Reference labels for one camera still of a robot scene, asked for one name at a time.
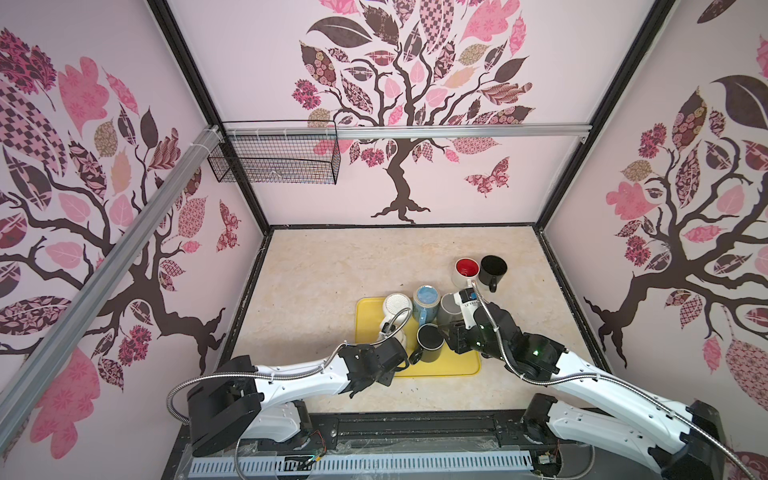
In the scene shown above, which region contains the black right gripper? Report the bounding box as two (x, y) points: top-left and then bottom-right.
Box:
(434, 316), (508, 364)

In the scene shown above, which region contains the small white mug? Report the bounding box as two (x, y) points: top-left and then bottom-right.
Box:
(451, 258), (480, 290)

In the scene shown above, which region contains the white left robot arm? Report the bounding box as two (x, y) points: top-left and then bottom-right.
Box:
(167, 337), (408, 457)

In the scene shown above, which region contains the grey mug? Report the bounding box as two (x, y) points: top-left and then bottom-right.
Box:
(436, 293), (463, 327)

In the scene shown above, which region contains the white ribbed mug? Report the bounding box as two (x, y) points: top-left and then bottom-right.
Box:
(379, 293), (413, 339)

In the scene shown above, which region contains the black mug white rim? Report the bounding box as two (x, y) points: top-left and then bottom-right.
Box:
(408, 324), (445, 365)

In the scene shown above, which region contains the light blue butterfly mug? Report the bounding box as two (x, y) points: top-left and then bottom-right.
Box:
(412, 285), (441, 325)

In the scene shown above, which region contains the yellow plastic tray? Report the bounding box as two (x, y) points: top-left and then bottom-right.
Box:
(355, 297), (481, 378)

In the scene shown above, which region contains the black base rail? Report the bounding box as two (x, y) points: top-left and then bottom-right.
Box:
(294, 409), (560, 452)

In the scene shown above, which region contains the white slotted cable duct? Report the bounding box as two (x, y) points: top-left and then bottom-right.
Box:
(187, 451), (534, 479)

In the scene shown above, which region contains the black wire basket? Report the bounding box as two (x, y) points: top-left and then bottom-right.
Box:
(208, 120), (341, 185)

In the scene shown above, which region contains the silver rail back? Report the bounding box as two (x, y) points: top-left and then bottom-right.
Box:
(225, 122), (592, 140)

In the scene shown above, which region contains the silver rail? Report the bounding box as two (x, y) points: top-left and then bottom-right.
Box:
(1, 125), (222, 448)
(225, 122), (592, 140)

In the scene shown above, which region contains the black corner frame post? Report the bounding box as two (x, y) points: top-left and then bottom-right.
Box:
(147, 0), (272, 236)

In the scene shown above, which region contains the silver rail left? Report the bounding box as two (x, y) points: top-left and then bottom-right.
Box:
(1, 125), (222, 448)

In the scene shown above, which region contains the black right corner post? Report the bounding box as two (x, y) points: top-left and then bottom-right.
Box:
(535, 0), (678, 234)

